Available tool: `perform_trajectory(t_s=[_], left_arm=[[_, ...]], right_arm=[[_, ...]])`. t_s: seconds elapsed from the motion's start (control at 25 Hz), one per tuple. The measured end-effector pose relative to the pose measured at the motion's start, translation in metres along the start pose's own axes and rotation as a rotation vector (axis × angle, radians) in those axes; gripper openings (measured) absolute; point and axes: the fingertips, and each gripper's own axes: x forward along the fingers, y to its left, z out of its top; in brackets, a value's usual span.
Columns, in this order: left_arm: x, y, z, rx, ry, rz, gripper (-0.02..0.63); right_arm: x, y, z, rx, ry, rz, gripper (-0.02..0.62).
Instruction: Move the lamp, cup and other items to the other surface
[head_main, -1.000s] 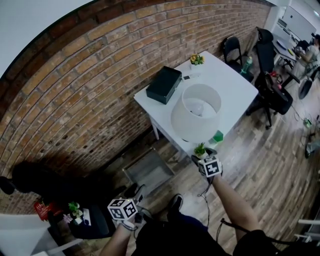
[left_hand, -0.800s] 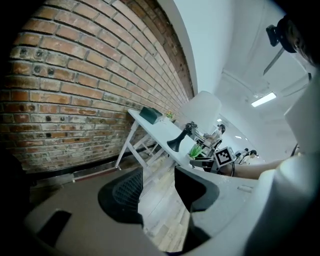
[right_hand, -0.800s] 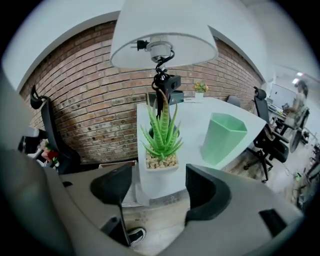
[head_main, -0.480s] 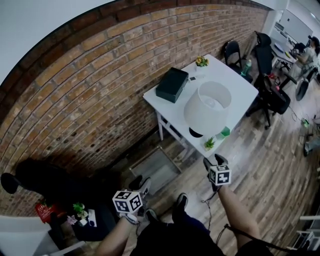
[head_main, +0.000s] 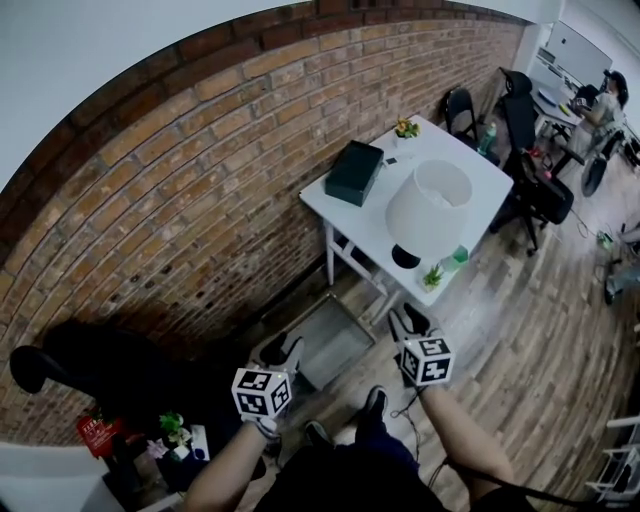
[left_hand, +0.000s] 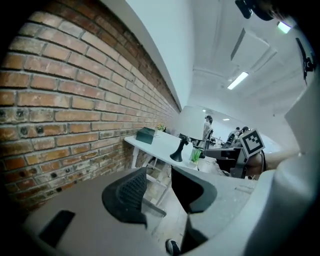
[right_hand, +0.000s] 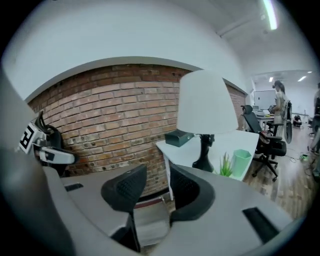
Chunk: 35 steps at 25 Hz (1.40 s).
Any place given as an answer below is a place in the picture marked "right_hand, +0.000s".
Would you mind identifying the ceiling tube light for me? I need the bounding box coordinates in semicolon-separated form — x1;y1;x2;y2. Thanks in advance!
262;0;278;31

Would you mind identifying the whiteboard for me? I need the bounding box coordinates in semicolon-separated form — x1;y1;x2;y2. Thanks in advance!
253;90;276;109

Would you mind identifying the grey mesh office chair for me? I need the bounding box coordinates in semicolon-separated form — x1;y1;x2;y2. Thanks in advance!
279;99;293;145

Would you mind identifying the white shade black base lamp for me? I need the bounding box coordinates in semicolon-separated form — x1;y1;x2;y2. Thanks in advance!
176;69;239;173

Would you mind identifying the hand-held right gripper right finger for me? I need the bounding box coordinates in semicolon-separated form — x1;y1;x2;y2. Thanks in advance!
149;164;294;256

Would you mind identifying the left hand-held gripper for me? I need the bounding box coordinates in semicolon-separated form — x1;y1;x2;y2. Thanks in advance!
18;121;76;166

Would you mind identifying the dark green box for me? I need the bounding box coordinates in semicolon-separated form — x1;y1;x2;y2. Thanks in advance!
164;129;195;148

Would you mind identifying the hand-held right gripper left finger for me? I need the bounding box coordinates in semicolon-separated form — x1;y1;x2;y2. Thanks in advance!
42;164;148;252

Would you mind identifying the white desk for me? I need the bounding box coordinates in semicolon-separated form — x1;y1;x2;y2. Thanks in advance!
251;106;276;132

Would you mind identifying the white table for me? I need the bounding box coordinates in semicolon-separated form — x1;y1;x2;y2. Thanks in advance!
156;129;261;201

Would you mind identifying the small green plant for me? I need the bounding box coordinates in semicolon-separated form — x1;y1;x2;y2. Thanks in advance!
219;151;234;177

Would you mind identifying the light green cup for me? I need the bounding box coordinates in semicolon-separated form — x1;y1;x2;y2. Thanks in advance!
231;149;252;179

